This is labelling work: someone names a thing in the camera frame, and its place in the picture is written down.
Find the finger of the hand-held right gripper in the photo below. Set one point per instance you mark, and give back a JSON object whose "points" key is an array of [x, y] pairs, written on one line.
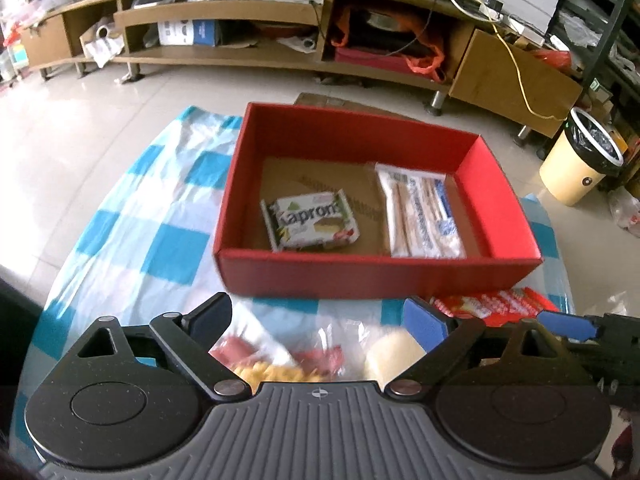
{"points": [[570, 324]]}

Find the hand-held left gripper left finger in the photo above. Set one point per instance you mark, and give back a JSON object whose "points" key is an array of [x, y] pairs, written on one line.
{"points": [[212, 317]]}

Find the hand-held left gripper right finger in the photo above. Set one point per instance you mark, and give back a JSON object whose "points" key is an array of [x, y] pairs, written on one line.
{"points": [[425, 325]]}

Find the clear bag with round bread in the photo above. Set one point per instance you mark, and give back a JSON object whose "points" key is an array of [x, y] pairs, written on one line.
{"points": [[392, 355]]}

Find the clear bag of yellow snacks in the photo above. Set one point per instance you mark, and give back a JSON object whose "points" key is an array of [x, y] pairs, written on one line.
{"points": [[280, 372]]}

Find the red cardboard box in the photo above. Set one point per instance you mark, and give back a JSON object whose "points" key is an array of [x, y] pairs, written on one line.
{"points": [[350, 275]]}

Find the red snack packet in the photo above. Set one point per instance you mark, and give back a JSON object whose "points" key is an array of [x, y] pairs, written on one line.
{"points": [[490, 305]]}

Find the clear biscuit stick packet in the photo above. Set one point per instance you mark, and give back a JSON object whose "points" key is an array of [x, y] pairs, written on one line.
{"points": [[420, 215]]}

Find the white crumpled plastic bag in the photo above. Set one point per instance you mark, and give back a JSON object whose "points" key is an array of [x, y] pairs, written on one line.
{"points": [[625, 210]]}

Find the blue white checked tablecloth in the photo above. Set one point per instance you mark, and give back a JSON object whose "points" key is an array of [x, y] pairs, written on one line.
{"points": [[150, 200]]}

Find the green wafer packet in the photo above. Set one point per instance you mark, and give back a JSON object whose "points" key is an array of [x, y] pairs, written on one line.
{"points": [[310, 220]]}

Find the cream trash bin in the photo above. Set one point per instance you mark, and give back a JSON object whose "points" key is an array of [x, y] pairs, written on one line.
{"points": [[570, 170]]}

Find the wooden tv cabinet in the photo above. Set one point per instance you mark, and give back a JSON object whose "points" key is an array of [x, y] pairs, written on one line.
{"points": [[500, 75]]}

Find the orange plastic bag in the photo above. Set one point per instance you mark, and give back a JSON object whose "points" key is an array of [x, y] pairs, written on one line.
{"points": [[425, 62]]}

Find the red plastic bag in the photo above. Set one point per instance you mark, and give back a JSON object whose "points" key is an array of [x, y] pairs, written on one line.
{"points": [[555, 59]]}

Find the white and blue box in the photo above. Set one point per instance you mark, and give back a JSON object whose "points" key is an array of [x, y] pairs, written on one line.
{"points": [[200, 32]]}

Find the black shelf rack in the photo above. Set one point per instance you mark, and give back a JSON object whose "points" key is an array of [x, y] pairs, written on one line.
{"points": [[600, 35]]}

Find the white power strip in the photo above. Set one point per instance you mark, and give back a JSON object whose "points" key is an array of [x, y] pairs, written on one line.
{"points": [[491, 10]]}

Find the clear plastic storage drawers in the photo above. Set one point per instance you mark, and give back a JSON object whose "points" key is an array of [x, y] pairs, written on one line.
{"points": [[12, 60]]}

